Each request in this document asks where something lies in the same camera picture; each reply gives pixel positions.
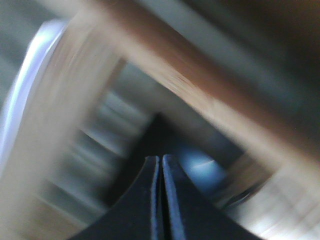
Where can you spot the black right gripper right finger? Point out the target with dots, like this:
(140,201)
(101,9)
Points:
(191,215)

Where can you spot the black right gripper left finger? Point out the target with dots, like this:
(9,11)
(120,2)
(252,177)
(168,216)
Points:
(134,216)

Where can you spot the white paper sheets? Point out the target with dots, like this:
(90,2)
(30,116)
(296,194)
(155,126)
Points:
(37,56)

